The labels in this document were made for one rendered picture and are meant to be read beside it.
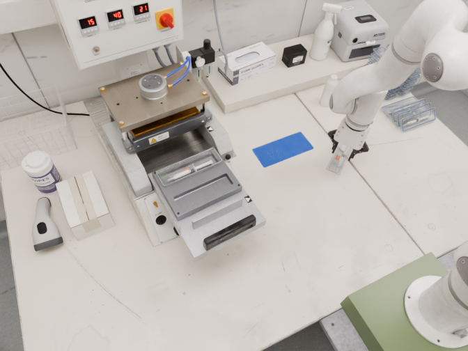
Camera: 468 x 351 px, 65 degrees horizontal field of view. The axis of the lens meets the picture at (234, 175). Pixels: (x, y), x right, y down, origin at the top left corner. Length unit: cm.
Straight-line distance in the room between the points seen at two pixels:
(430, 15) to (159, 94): 68
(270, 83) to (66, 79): 83
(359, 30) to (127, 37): 102
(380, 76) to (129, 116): 68
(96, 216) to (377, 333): 86
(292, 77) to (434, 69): 98
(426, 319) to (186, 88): 91
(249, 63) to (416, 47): 82
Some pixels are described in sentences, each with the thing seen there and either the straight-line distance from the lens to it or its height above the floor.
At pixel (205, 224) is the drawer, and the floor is 97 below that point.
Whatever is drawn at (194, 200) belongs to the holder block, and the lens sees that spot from 101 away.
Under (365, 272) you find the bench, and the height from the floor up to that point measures 75.
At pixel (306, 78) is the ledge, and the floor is 79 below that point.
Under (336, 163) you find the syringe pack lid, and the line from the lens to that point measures 136.
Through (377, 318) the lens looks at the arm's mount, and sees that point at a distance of 113.
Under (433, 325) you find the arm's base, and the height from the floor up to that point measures 87.
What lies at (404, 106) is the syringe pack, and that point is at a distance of 171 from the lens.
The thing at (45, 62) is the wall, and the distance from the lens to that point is 157.
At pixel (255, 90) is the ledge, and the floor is 80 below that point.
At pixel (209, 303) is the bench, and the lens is 113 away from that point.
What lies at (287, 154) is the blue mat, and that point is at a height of 75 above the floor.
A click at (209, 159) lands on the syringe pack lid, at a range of 106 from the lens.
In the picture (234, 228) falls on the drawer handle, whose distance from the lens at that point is 93.
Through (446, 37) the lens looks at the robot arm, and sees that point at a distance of 79.
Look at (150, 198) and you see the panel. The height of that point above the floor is 91.
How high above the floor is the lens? 184
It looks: 55 degrees down
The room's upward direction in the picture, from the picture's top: 5 degrees clockwise
